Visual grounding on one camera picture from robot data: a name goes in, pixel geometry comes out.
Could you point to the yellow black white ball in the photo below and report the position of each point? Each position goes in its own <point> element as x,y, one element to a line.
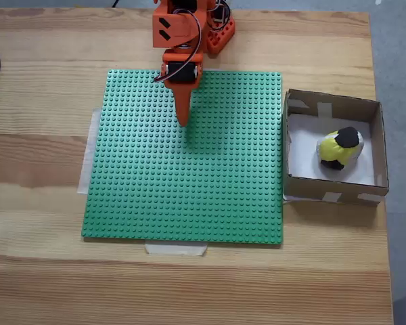
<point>331,149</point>

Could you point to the white paper box lining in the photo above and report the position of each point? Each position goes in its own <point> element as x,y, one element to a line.
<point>301,152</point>

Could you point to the cardboard box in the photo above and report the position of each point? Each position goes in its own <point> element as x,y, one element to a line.
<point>338,193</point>

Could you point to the green studded baseplate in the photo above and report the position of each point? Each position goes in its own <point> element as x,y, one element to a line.
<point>149,189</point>

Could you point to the long masking tape strip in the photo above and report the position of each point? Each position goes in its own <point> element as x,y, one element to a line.
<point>86,162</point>

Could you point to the short masking tape strip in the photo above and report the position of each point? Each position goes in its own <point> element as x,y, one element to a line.
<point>176,250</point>

